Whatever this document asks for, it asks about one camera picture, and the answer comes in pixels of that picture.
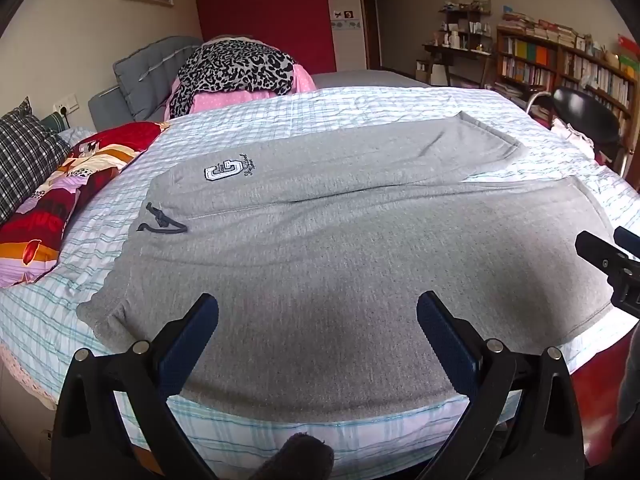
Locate plaid bed sheet mattress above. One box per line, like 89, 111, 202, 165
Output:
1, 87, 639, 479

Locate left gloved hand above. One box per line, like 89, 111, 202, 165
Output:
250, 434, 334, 480

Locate red wardrobe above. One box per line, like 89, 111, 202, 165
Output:
196, 0, 369, 75

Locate wooden bookshelf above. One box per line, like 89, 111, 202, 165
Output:
496, 27, 638, 136

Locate black white plaid pillow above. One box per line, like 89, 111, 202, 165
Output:
0, 98, 72, 223

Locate grey padded headboard cushion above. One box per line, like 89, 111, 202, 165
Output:
88, 36, 202, 131

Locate leopard print garment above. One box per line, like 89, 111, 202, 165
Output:
166, 37, 295, 119

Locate red patterned pillow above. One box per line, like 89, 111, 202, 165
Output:
1, 122, 169, 288

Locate pink blanket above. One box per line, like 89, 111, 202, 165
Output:
164, 36, 317, 120

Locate desk top shelf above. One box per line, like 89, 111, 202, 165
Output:
437, 0, 494, 54

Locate black chair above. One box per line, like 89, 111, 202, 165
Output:
525, 87, 623, 162

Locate dark wooden desk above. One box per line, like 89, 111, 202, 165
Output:
423, 44, 494, 88

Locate grey sweatpants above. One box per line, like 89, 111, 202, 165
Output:
77, 114, 611, 422

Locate wall power socket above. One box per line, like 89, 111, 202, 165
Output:
53, 93, 79, 116

